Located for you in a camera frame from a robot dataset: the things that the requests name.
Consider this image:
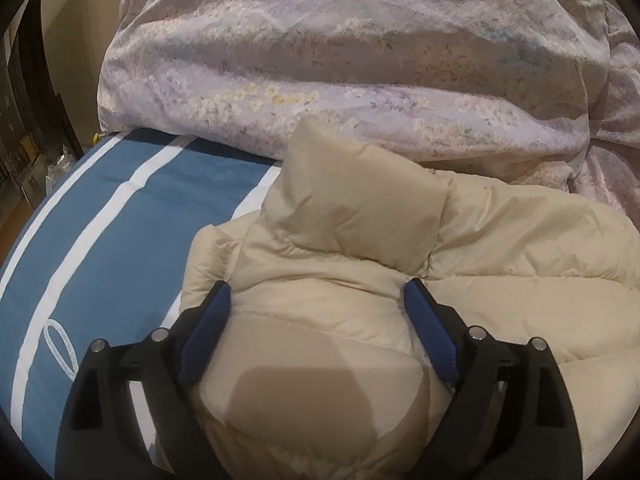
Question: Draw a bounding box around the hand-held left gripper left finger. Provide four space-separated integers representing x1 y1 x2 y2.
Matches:
55 280 234 480

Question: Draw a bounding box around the beige quilted puffer jacket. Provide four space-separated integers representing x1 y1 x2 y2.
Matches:
155 115 640 480

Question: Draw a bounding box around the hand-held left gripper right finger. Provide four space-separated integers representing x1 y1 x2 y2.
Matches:
401 277 584 480

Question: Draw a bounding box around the floral pink duvet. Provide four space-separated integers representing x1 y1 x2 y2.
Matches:
97 0 640 221

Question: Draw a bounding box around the bed with blue striped sheet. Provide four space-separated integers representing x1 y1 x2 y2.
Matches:
0 127 284 480

